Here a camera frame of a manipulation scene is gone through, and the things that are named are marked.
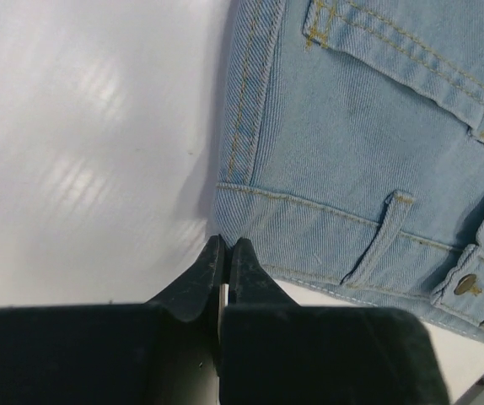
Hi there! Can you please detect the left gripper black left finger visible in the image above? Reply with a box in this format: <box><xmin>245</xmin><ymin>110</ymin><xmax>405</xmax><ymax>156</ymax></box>
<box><xmin>0</xmin><ymin>236</ymin><xmax>225</xmax><ymax>404</ymax></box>

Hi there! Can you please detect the light denim skirt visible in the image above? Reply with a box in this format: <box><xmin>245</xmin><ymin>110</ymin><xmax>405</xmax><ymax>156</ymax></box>
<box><xmin>214</xmin><ymin>1</ymin><xmax>484</xmax><ymax>343</ymax></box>

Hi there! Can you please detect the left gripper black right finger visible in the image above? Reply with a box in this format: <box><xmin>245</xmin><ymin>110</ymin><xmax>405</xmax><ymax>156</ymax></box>
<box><xmin>219</xmin><ymin>239</ymin><xmax>449</xmax><ymax>404</ymax></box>

